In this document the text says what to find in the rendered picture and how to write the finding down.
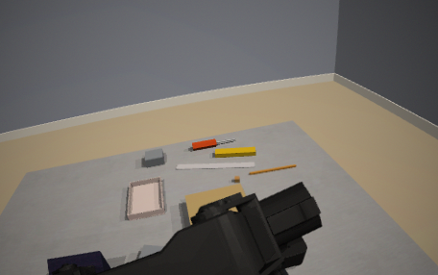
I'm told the orange-handled awl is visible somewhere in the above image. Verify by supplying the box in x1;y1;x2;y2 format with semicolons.
192;138;235;151

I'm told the white flat bar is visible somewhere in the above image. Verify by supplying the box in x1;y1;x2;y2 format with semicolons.
176;162;255;170

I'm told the yellow rectangular bar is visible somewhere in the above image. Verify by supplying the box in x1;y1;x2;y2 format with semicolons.
215;147;256;158

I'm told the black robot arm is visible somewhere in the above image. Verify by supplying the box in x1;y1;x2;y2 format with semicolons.
52;182;322;275

